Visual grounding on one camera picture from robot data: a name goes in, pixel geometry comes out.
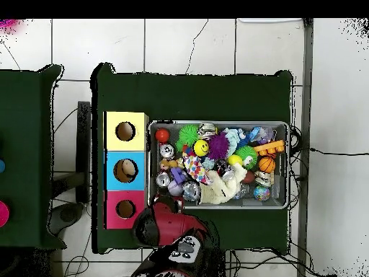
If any purple spiky rubber toy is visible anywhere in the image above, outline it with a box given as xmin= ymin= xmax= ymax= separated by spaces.
xmin=207 ymin=131 xmax=230 ymax=160

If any purple toy block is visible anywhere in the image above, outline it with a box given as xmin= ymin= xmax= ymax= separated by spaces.
xmin=169 ymin=167 xmax=188 ymax=185

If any black cable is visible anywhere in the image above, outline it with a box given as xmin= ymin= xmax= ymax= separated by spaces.
xmin=309 ymin=147 xmax=369 ymax=157

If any wooden box with three holes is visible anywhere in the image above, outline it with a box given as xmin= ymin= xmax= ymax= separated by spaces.
xmin=102 ymin=110 xmax=150 ymax=230

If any green stringy puffer ball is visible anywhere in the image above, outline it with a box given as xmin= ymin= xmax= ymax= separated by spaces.
xmin=175 ymin=124 xmax=200 ymax=151

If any red ball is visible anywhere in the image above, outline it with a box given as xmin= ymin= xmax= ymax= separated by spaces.
xmin=154 ymin=127 xmax=171 ymax=144

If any white cloth with coloured dots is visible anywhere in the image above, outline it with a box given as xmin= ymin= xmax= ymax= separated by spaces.
xmin=182 ymin=154 xmax=213 ymax=185

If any pink round object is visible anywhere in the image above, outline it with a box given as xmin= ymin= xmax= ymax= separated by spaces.
xmin=0 ymin=200 xmax=10 ymax=229

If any dark green table cloth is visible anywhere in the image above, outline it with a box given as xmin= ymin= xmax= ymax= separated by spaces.
xmin=91 ymin=62 xmax=293 ymax=255
xmin=0 ymin=64 xmax=66 ymax=250

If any crushed red can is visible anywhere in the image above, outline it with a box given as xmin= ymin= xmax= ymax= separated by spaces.
xmin=156 ymin=172 xmax=172 ymax=188

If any silver mesh bin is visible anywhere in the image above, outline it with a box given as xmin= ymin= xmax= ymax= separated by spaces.
xmin=147 ymin=120 xmax=290 ymax=210

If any yellow smiley ball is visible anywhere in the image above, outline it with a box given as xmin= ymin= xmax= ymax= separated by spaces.
xmin=192 ymin=139 xmax=210 ymax=157

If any orange basketball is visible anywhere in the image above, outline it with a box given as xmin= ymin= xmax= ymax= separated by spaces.
xmin=258 ymin=156 xmax=277 ymax=174

